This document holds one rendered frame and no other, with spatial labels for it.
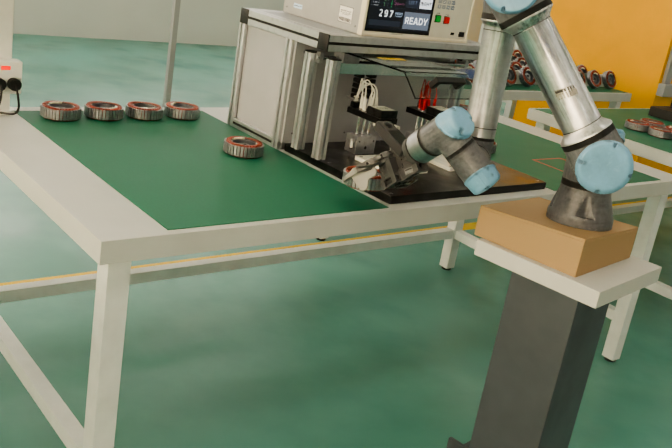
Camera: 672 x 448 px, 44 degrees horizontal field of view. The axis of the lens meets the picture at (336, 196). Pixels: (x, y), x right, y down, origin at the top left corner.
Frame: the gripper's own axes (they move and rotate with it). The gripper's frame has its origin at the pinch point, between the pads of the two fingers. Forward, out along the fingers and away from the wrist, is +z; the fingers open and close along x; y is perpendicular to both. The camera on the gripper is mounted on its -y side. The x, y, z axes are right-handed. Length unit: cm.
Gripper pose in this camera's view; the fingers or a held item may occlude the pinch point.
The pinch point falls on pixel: (363, 176)
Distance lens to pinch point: 203.1
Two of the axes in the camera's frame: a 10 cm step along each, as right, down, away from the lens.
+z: -5.6, 3.8, 7.3
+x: 7.7, -0.7, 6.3
